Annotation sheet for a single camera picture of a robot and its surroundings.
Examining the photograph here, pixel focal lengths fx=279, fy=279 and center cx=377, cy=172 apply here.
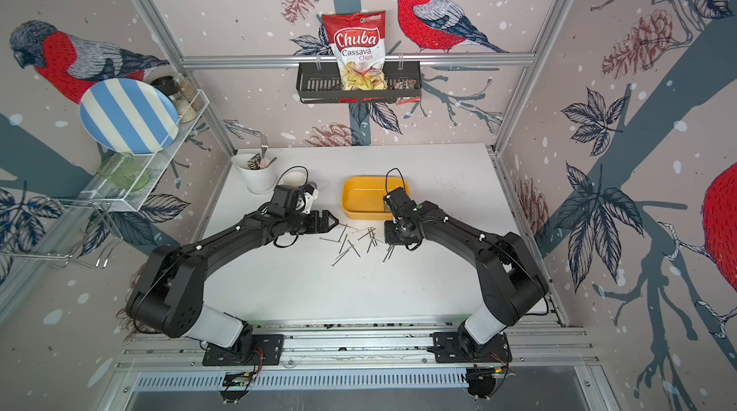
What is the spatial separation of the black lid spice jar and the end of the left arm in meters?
0.39

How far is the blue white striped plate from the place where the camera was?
2.25 ft

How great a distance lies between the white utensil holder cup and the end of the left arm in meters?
0.32

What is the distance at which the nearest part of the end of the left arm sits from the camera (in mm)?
725

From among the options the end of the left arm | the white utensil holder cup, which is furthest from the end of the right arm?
the white utensil holder cup

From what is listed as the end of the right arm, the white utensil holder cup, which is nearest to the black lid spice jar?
the white utensil holder cup

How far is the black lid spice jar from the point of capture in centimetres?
81

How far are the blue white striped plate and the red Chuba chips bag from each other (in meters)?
0.51

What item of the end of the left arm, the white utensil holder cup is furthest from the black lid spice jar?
the end of the left arm

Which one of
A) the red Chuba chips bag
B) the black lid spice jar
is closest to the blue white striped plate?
the black lid spice jar

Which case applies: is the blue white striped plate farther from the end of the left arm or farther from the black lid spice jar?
the end of the left arm

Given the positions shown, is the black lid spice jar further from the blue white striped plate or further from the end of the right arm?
the end of the right arm

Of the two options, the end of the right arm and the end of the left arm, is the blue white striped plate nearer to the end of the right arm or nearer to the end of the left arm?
the end of the left arm

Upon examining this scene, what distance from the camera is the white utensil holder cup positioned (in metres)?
1.03

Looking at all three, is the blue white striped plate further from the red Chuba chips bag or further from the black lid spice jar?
the red Chuba chips bag
